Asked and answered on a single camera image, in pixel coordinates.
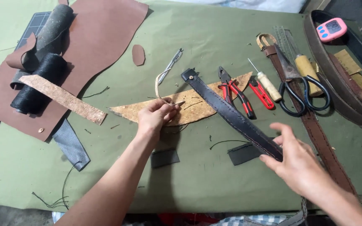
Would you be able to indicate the black leather patch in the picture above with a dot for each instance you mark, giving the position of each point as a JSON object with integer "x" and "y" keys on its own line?
{"x": 243, "y": 153}

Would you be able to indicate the dark grey cork roll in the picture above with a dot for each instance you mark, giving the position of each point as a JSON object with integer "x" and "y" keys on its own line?
{"x": 57, "y": 25}

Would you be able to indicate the short black thread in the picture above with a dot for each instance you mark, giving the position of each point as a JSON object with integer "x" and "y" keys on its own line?
{"x": 96, "y": 93}
{"x": 225, "y": 142}

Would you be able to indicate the long cork strip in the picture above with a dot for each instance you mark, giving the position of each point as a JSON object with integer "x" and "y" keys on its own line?
{"x": 61, "y": 98}

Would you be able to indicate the dark brown leather strip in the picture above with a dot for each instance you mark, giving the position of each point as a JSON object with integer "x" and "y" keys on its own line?
{"x": 353, "y": 83}

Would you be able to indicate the person's right hand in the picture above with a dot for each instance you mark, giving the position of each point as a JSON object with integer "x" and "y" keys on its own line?
{"x": 297, "y": 163}

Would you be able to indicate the person's left fingers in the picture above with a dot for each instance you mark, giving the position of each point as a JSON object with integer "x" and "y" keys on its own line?
{"x": 168, "y": 110}

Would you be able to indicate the person's left hand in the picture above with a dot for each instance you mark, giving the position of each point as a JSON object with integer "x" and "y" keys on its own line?
{"x": 152, "y": 117}

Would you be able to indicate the green table cover cloth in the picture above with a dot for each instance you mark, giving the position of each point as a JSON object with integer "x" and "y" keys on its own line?
{"x": 200, "y": 37}

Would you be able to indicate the clear plastic ruler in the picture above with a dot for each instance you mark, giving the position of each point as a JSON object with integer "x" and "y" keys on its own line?
{"x": 281, "y": 39}

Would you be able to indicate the red and black pliers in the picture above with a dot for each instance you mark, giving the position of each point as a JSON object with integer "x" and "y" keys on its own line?
{"x": 239, "y": 94}

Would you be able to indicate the thin tan leather strip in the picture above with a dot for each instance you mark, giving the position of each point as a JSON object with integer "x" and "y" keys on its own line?
{"x": 157, "y": 88}

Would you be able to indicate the dark brown leather belt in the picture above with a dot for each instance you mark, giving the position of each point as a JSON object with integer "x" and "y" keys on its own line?
{"x": 335, "y": 94}

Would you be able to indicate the small black leather rectangle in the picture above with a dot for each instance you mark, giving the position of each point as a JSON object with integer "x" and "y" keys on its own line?
{"x": 164, "y": 158}

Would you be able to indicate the small oval brown leather piece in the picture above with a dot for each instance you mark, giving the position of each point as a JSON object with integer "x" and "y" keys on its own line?
{"x": 138, "y": 55}

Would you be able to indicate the dark grid cutting mat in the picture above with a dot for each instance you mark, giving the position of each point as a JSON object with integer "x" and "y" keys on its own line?
{"x": 36, "y": 25}

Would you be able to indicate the white cloth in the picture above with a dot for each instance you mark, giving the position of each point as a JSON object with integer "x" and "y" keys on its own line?
{"x": 247, "y": 3}

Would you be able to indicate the crescent cork sheet piece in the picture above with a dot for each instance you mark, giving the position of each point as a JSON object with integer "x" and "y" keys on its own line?
{"x": 196, "y": 105}

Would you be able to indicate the person's checkered clothing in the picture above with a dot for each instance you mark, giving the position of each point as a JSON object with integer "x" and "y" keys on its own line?
{"x": 256, "y": 219}

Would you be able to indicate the large brown leather sheet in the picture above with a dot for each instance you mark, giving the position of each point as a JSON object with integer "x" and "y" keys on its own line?
{"x": 102, "y": 37}

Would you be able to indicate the red thread snips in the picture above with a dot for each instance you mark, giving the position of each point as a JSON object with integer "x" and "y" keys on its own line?
{"x": 262, "y": 94}

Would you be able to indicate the metal tweezers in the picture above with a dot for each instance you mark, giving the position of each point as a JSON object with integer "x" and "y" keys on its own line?
{"x": 171, "y": 65}

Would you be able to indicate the small metal snap button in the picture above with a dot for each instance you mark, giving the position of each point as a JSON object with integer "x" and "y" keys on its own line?
{"x": 40, "y": 130}

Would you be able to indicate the grey black leather offcut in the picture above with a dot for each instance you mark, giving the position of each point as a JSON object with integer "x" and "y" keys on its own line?
{"x": 71, "y": 146}

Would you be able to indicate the black thread spool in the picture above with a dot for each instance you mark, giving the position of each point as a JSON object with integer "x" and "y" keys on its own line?
{"x": 39, "y": 81}

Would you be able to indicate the pink digital timer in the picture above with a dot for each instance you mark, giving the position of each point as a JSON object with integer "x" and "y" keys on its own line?
{"x": 331, "y": 29}

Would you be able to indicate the curled brown leather piece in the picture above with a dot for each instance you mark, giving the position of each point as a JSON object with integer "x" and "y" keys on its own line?
{"x": 22, "y": 56}

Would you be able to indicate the long black thread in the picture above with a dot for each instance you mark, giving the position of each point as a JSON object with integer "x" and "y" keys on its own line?
{"x": 64, "y": 185}

